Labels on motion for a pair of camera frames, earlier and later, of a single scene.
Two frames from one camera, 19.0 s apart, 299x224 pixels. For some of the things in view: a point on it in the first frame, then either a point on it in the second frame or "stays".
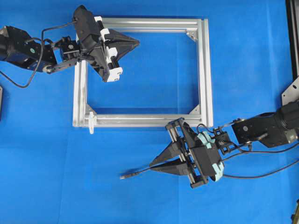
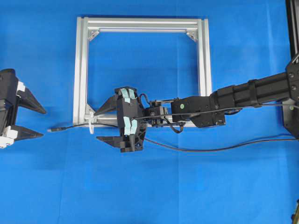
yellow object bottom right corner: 295,217 stays
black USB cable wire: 124,175 -> 61,129
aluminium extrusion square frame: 202,29 stays
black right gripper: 201,162 -> 132,124
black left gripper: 102,53 -> 10,89
